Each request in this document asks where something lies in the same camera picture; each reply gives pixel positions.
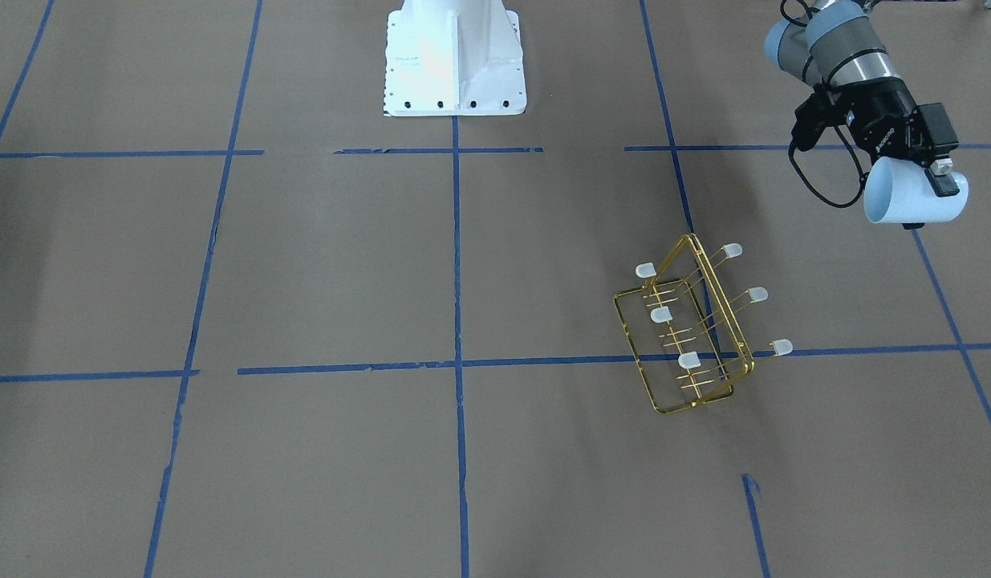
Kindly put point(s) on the light blue plastic cup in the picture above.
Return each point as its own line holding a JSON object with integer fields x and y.
{"x": 899, "y": 192}

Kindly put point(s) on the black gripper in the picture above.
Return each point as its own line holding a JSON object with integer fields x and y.
{"x": 882, "y": 107}

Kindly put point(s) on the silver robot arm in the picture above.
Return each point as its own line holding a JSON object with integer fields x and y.
{"x": 830, "y": 47}

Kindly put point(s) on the gold wire cup holder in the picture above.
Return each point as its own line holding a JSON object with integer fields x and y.
{"x": 683, "y": 330}

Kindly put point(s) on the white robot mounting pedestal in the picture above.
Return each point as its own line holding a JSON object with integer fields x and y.
{"x": 446, "y": 58}

